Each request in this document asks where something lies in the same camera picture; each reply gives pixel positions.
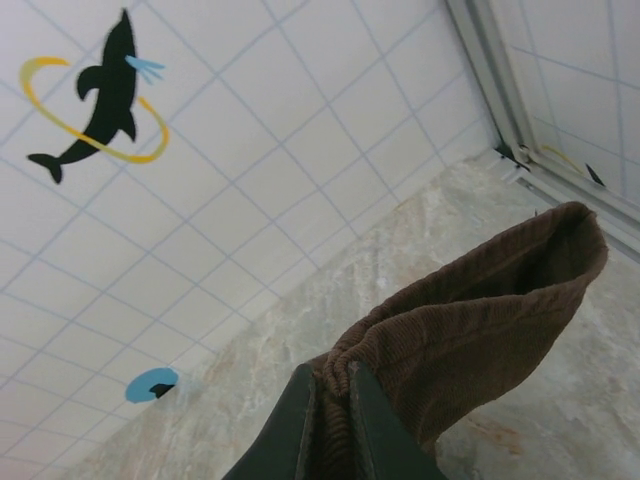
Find aluminium side rail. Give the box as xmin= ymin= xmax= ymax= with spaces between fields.
xmin=498 ymin=143 xmax=640 ymax=265

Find blue oval fin sticker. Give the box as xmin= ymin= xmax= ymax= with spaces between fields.
xmin=125 ymin=366 xmax=180 ymax=405

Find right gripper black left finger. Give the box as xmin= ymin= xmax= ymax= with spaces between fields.
xmin=221 ymin=363 xmax=318 ymax=480

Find brown long pants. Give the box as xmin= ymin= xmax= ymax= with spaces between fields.
xmin=304 ymin=201 xmax=610 ymax=480

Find upright dolphin yellow ring sticker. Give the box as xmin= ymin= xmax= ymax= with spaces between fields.
xmin=541 ymin=144 xmax=607 ymax=189

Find large dolphin yellow ring sticker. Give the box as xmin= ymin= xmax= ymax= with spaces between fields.
xmin=18 ymin=7 xmax=171 ymax=185

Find aluminium corner post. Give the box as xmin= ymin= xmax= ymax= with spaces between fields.
xmin=443 ymin=0 xmax=540 ymax=167

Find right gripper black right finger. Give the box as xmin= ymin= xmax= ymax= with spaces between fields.
xmin=348 ymin=362 xmax=447 ymax=480

